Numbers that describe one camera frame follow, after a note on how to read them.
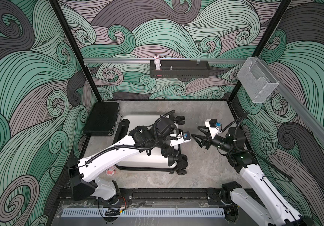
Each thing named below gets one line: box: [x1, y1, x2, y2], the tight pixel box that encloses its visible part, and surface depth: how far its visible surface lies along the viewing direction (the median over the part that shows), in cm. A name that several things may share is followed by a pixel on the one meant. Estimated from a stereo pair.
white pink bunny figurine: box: [153, 55, 162, 71], surface depth 91 cm
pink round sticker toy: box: [105, 167, 116, 177], surface depth 81 cm
